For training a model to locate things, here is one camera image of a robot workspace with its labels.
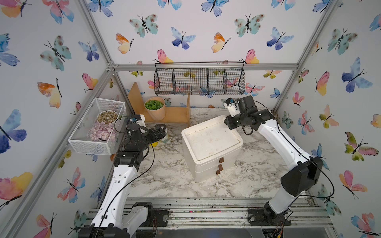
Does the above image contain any pink flower succulent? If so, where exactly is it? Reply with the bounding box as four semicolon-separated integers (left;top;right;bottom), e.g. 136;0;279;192
90;123;116;141

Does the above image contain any black wire wall basket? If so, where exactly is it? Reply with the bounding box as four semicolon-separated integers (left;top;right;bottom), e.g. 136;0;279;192
149;61;246;98

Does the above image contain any wooden shelf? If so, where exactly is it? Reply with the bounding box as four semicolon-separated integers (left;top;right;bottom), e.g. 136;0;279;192
128;82;191;126

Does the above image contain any white plastic drawer cabinet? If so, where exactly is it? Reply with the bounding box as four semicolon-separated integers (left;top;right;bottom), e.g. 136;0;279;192
181;116;244;182

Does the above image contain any bowl of pebbles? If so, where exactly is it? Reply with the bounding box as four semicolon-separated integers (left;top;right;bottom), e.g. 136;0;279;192
96;111;119;124

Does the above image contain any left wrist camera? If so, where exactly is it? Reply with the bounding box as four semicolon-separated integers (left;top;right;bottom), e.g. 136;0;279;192
130;115;146;127

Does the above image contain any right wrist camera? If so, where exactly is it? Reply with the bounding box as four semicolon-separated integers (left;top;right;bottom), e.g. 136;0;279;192
224;98;240;117

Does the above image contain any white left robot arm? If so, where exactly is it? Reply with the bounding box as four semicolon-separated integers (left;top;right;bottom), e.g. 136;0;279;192
78;124;166;238

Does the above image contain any white top drawer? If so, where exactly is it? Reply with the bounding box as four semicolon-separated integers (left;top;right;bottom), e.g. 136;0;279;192
186;148;241;173

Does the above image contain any white mesh wall basket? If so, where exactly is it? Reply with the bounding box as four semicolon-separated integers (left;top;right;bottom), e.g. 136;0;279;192
68;98;127;155

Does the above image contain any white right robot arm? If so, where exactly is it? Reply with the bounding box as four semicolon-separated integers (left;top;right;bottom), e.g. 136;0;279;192
224;96;323;226

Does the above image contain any peach pot green plant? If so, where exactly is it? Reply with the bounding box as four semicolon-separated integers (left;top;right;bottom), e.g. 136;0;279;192
144;97;166;121

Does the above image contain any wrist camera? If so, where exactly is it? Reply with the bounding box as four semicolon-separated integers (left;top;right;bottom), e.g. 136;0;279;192
224;98;240;117
130;115;146;127

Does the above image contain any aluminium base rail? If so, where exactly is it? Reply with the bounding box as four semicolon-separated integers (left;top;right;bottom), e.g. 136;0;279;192
86;197;337;238

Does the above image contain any small clear sticker jar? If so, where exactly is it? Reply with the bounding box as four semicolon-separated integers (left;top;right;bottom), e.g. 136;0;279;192
160;128;169;143

